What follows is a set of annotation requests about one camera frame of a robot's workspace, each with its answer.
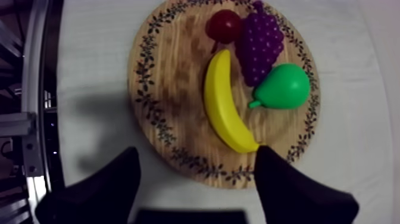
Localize yellow toy banana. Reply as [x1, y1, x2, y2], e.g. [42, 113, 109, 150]
[204, 49, 261, 154]

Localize green toy pear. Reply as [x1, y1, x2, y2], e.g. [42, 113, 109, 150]
[248, 63, 311, 110]

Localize silver metal bar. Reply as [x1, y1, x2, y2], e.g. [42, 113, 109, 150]
[20, 0, 51, 224]

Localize small red fruit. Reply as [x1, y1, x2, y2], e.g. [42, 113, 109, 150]
[205, 9, 243, 54]

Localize round wooden board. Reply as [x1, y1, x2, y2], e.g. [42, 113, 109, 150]
[127, 0, 321, 190]

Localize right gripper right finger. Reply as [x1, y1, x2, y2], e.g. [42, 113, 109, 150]
[254, 145, 360, 224]

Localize purple toy grapes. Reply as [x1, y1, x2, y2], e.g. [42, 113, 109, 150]
[236, 0, 285, 88]

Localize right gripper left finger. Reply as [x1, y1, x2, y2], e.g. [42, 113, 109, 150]
[35, 146, 142, 224]

